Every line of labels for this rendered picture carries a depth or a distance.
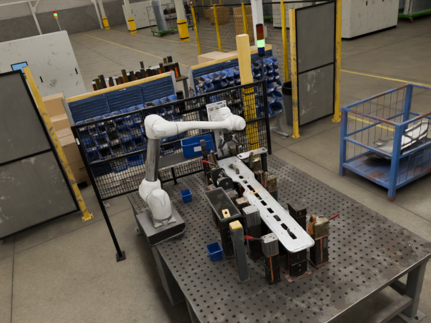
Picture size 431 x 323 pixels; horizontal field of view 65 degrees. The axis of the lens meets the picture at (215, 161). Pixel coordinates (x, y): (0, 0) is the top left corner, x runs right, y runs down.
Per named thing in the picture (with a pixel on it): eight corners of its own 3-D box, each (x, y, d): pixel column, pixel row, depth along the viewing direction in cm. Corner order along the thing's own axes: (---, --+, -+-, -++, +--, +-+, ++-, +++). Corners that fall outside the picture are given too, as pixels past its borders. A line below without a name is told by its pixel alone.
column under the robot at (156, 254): (172, 306, 302) (156, 250, 271) (161, 284, 327) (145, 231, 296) (203, 290, 313) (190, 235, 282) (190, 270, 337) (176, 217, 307)
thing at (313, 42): (295, 138, 564) (290, 9, 472) (290, 136, 576) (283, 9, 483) (342, 120, 601) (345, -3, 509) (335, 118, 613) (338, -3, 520)
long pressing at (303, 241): (321, 243, 206) (321, 241, 206) (288, 255, 201) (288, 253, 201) (236, 156, 325) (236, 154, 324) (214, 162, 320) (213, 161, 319)
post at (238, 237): (251, 279, 226) (244, 228, 206) (240, 284, 224) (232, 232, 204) (246, 272, 233) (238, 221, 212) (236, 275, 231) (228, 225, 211)
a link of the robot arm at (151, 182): (145, 208, 280) (135, 197, 297) (163, 205, 290) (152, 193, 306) (151, 118, 252) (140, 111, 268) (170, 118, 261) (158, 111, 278)
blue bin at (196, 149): (215, 152, 330) (213, 140, 324) (184, 158, 328) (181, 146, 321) (212, 145, 344) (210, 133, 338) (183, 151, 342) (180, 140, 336)
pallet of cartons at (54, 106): (83, 154, 640) (63, 101, 591) (38, 168, 615) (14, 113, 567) (78, 134, 740) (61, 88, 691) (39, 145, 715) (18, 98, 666)
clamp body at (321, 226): (333, 263, 229) (333, 220, 212) (313, 270, 226) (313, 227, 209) (323, 252, 238) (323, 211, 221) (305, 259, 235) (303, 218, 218)
